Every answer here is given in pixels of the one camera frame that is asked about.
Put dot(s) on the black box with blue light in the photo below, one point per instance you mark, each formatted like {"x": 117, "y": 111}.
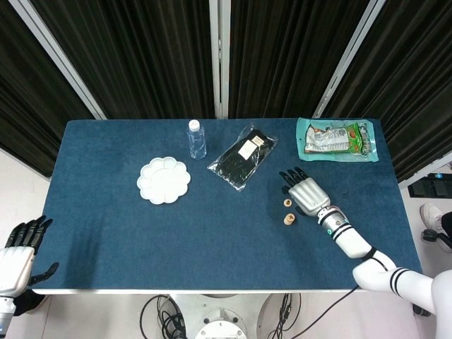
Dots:
{"x": 429, "y": 185}

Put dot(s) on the blue velvet tablecloth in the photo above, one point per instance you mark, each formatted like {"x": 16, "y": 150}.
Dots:
{"x": 212, "y": 247}

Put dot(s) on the clear plastic water bottle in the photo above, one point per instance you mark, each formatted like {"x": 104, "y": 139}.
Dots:
{"x": 197, "y": 144}

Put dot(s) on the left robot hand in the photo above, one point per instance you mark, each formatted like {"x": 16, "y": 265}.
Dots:
{"x": 14, "y": 268}

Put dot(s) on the white table frame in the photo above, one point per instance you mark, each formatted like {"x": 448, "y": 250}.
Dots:
{"x": 212, "y": 291}

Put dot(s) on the black gloves in clear bag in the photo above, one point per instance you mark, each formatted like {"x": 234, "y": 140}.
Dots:
{"x": 240, "y": 159}

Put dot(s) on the white flower-shaped paint palette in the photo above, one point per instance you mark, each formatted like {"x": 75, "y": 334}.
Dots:
{"x": 164, "y": 180}

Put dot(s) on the teal plastic pouch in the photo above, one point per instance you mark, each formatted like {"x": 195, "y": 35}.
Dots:
{"x": 335, "y": 157}

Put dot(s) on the white sneaker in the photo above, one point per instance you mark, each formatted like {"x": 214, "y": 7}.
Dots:
{"x": 431, "y": 215}

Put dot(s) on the chess piece with boxy character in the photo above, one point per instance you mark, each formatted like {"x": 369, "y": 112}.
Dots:
{"x": 288, "y": 202}

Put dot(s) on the black pleated curtain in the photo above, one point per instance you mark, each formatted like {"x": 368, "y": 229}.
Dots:
{"x": 282, "y": 53}
{"x": 141, "y": 53}
{"x": 21, "y": 106}
{"x": 416, "y": 88}

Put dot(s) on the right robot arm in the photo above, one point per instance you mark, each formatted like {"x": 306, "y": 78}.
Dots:
{"x": 353, "y": 243}

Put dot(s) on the green and silver snack bag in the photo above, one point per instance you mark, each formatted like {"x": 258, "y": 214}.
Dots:
{"x": 332, "y": 139}

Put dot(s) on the black trouser leg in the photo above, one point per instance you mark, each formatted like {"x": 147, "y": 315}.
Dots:
{"x": 30, "y": 303}

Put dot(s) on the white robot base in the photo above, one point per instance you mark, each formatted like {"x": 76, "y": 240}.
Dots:
{"x": 219, "y": 314}

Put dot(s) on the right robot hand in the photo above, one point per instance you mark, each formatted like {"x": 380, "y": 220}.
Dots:
{"x": 309, "y": 196}

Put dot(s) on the white frame post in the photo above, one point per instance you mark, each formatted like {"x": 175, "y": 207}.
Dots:
{"x": 347, "y": 63}
{"x": 219, "y": 53}
{"x": 56, "y": 58}

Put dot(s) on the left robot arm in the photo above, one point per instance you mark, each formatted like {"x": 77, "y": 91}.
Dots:
{"x": 5, "y": 314}

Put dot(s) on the black chair caster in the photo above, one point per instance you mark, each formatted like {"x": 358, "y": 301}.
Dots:
{"x": 432, "y": 236}
{"x": 420, "y": 310}

